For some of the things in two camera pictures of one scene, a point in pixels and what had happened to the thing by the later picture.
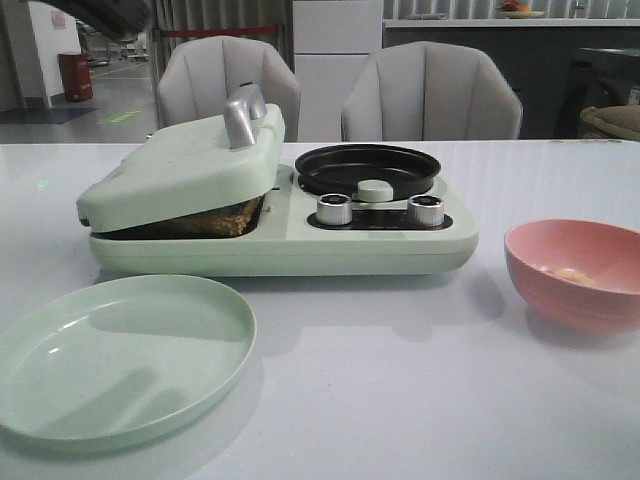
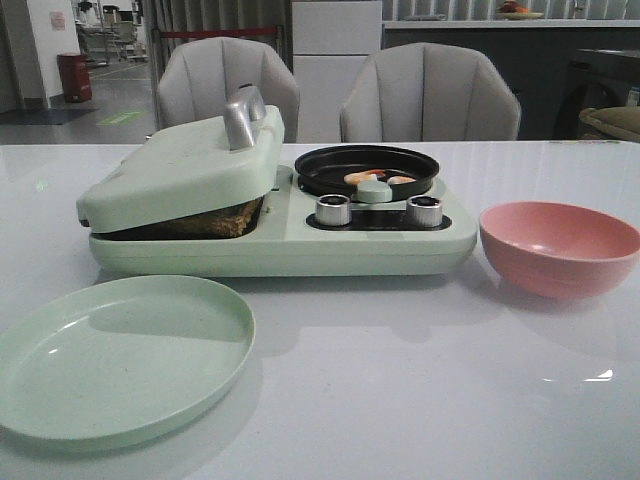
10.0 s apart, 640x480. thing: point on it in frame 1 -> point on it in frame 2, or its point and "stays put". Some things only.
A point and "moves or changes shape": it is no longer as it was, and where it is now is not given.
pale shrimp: [575, 275] -> [400, 179]
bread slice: [227, 222] stays put
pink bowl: [581, 274] moves or changes shape
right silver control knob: [425, 210] stays put
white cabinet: [332, 40] stays put
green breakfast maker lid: [223, 158] stays put
